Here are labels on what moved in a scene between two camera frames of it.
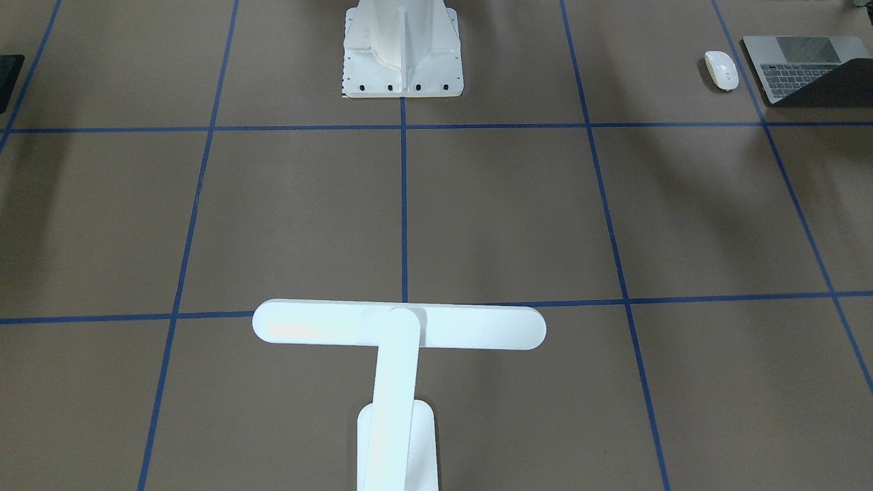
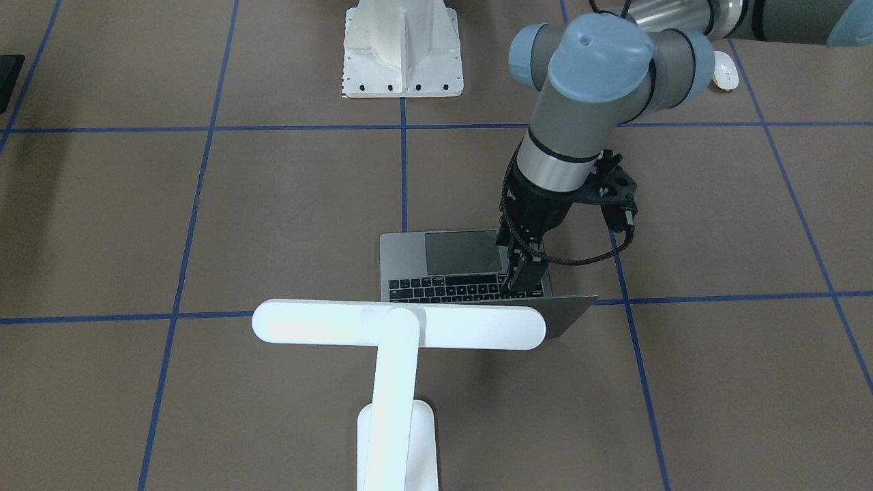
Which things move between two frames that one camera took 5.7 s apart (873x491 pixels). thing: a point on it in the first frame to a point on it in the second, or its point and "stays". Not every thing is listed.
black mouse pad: x=10 y=66 stays
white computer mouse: x=722 y=69 stays
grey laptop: x=785 y=66 to x=465 y=267
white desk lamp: x=396 y=434 stays
